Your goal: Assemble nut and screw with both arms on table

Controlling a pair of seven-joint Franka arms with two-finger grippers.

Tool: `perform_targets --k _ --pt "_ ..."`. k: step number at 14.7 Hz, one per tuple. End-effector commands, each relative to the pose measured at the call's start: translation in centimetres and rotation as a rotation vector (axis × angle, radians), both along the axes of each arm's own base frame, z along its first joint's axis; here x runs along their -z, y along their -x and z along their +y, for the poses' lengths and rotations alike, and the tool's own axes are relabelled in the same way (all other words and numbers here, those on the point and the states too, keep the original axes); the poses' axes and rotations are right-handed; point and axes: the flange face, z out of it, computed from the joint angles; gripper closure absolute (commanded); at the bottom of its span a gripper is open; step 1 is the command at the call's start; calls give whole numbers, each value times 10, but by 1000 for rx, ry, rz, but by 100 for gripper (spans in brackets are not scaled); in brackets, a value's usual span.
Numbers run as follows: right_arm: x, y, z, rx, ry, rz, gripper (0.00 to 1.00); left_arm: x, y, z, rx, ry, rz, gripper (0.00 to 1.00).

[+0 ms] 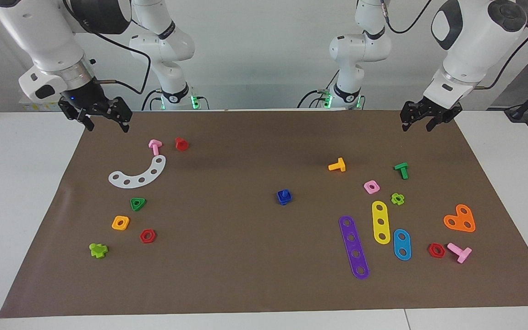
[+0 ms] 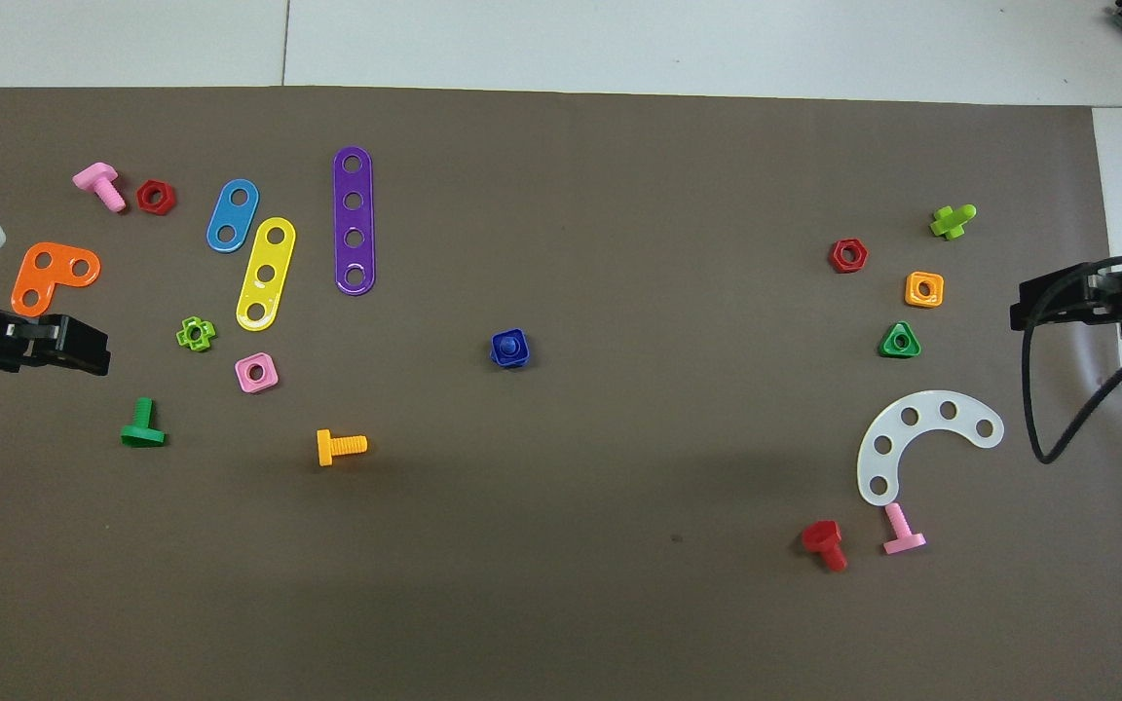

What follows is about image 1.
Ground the brown paper table mat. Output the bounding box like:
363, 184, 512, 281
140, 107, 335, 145
0, 109, 528, 319

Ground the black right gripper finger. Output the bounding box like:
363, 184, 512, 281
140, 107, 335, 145
77, 112, 95, 132
112, 97, 133, 133

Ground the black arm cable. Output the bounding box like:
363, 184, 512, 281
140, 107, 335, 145
62, 0, 151, 95
380, 0, 528, 90

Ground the blue two-hole plate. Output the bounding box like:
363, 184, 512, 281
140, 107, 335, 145
393, 229, 412, 261

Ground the white curved five-hole plate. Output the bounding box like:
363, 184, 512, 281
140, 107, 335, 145
108, 155, 167, 189

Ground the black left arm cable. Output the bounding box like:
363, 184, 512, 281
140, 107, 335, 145
380, 0, 528, 90

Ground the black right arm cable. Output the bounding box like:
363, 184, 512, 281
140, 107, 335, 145
62, 0, 151, 95

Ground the orange angled three-hole plate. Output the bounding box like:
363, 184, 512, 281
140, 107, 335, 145
443, 204, 476, 233

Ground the purple four-hole plate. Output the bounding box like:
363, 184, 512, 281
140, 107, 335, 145
339, 215, 370, 280

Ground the black base cable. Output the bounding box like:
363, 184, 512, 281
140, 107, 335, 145
297, 89, 336, 109
142, 88, 164, 111

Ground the yellow three-hole plate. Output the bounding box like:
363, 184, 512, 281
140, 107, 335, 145
372, 201, 391, 245

